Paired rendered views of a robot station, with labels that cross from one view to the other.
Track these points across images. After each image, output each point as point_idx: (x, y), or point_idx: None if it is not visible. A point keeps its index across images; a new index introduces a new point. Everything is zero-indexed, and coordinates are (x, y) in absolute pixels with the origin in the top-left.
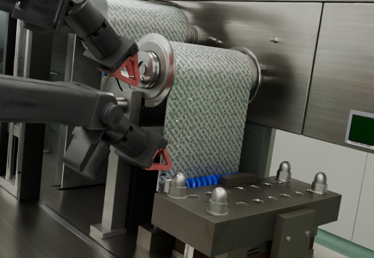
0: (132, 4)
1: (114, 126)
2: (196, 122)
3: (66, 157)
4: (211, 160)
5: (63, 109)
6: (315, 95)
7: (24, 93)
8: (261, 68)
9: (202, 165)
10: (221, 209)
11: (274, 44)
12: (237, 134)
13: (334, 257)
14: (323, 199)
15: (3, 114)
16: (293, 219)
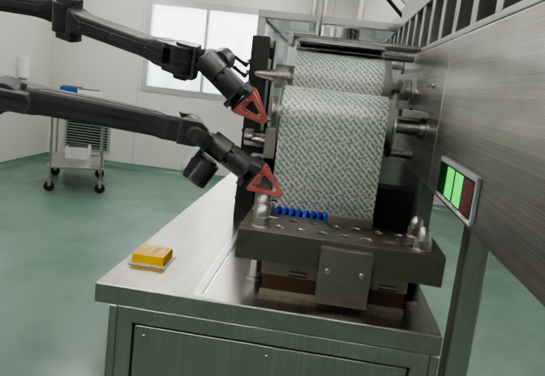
0: (323, 59)
1: (199, 144)
2: (311, 160)
3: (182, 166)
4: (333, 199)
5: (149, 125)
6: (437, 142)
7: (110, 109)
8: (422, 116)
9: (320, 202)
10: (256, 222)
11: (433, 91)
12: (368, 179)
13: (421, 325)
14: (405, 251)
15: (96, 120)
16: (335, 254)
